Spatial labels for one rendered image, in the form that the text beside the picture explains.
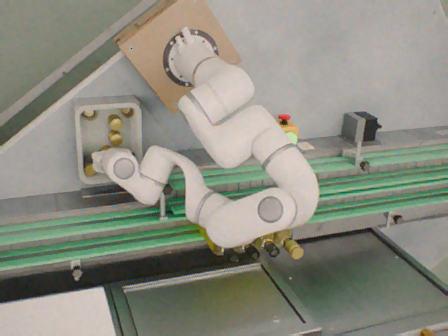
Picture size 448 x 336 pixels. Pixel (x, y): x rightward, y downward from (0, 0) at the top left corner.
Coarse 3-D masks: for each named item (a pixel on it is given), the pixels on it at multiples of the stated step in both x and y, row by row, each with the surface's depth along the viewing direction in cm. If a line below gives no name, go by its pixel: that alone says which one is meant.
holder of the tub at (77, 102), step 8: (112, 96) 146; (120, 96) 146; (128, 96) 146; (80, 104) 138; (88, 104) 138; (96, 104) 138; (136, 104) 142; (88, 192) 151; (96, 192) 151; (104, 192) 152; (112, 192) 152; (120, 192) 152
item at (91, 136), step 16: (80, 112) 136; (112, 112) 146; (80, 128) 138; (96, 128) 146; (128, 128) 150; (80, 144) 139; (96, 144) 148; (128, 144) 151; (80, 160) 141; (80, 176) 143; (96, 176) 147
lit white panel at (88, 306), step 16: (16, 304) 133; (32, 304) 133; (48, 304) 133; (64, 304) 134; (80, 304) 134; (96, 304) 134; (0, 320) 127; (16, 320) 127; (32, 320) 128; (48, 320) 128; (64, 320) 128; (80, 320) 128; (96, 320) 129
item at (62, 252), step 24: (432, 192) 183; (312, 216) 163; (336, 216) 164; (96, 240) 146; (120, 240) 147; (144, 240) 147; (168, 240) 147; (192, 240) 148; (0, 264) 133; (24, 264) 134
